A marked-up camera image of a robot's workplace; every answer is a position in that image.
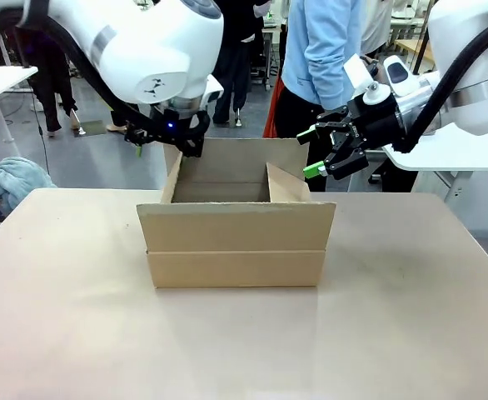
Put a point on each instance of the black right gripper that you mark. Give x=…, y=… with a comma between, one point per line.
x=373, y=121

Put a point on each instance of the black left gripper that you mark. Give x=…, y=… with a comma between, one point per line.
x=179, y=123

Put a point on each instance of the brown cardboard box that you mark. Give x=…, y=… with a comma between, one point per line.
x=235, y=241

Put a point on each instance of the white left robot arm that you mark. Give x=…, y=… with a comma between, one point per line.
x=144, y=41

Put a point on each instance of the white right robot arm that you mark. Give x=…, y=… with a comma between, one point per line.
x=477, y=104

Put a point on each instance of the dark floor mat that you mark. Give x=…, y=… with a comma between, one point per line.
x=91, y=127

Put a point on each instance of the person in light blue sweater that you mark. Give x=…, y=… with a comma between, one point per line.
x=323, y=41

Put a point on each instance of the person in black clothes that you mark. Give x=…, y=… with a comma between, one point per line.
x=237, y=62

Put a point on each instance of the large white work table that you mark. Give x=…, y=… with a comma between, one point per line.
x=456, y=154

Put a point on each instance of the wooden background table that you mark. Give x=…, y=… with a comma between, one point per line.
x=414, y=48

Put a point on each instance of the person in white shirt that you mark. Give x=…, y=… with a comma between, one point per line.
x=377, y=25

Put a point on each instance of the person in black trousers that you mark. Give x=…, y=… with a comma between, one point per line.
x=52, y=91

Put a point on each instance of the light blue towel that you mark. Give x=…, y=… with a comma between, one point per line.
x=11, y=179

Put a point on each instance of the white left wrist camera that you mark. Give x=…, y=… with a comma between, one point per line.
x=214, y=89

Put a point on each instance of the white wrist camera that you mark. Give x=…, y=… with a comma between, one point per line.
x=214, y=89
x=360, y=75

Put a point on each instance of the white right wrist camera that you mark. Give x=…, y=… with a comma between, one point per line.
x=360, y=75

